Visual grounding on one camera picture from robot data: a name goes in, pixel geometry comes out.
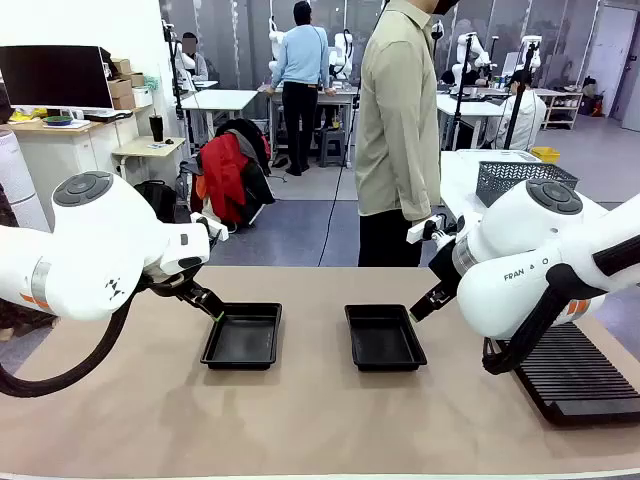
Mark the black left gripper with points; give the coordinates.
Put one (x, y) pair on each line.
(170, 284)

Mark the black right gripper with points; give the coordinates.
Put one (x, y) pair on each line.
(442, 267)

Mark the black ESD tray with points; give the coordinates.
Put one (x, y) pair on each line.
(385, 345)
(242, 345)

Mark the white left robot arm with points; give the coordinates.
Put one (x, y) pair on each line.
(100, 240)

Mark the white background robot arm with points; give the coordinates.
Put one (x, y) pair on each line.
(480, 50)
(342, 55)
(532, 57)
(276, 42)

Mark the beige sleeved right forearm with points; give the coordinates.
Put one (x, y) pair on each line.
(417, 190)

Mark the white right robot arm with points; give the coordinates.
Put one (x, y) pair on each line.
(515, 295)

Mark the black bag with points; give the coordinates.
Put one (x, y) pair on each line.
(157, 202)

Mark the red jacket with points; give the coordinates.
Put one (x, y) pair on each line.
(225, 175)

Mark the grey plastic mesh basket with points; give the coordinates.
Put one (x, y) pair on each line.
(505, 180)

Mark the small wooden side desk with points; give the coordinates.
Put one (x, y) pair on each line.
(145, 147)

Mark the black slotted board rack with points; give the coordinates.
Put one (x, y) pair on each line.
(580, 380)

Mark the black tumbler with straw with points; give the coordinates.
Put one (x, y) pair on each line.
(157, 129)

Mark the person in beige shirt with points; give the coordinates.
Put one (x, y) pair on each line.
(395, 125)

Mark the grey plastic stool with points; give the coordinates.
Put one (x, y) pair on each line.
(331, 147)

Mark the yellow plastic bin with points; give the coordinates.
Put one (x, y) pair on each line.
(546, 154)

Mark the white workshop table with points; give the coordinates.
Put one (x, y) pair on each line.
(465, 107)
(220, 98)
(342, 97)

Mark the black tripod pole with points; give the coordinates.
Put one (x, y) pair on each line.
(461, 100)
(517, 107)
(175, 85)

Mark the seated person in white hoodie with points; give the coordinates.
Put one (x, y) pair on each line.
(527, 117)

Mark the white storage box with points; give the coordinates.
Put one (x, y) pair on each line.
(142, 97)

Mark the brown cardboard box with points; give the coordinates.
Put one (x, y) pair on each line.
(124, 102)
(137, 80)
(121, 66)
(120, 88)

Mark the white floor appliance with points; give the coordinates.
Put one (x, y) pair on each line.
(15, 175)

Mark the green bowl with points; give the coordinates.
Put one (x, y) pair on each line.
(57, 120)

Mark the seated person in grey top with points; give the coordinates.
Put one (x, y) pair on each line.
(196, 65)

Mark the white storage shelf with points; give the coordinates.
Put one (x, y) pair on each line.
(562, 102)

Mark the person in light blue shirt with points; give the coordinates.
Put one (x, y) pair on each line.
(300, 65)

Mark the yellow packet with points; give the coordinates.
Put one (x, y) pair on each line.
(20, 116)

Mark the red fire extinguisher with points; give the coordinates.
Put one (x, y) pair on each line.
(598, 106)

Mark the black computer monitor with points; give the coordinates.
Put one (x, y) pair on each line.
(55, 75)

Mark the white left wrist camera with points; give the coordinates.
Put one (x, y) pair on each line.
(215, 229)

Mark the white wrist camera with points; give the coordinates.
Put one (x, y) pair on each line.
(215, 229)
(420, 231)

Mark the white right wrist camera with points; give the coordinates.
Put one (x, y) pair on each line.
(420, 231)

